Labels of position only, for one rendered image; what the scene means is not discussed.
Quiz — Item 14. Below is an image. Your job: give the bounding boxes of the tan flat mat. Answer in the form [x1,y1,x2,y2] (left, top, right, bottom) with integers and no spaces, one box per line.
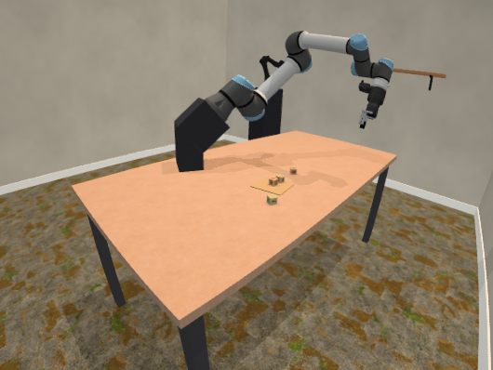
[250,177,295,195]

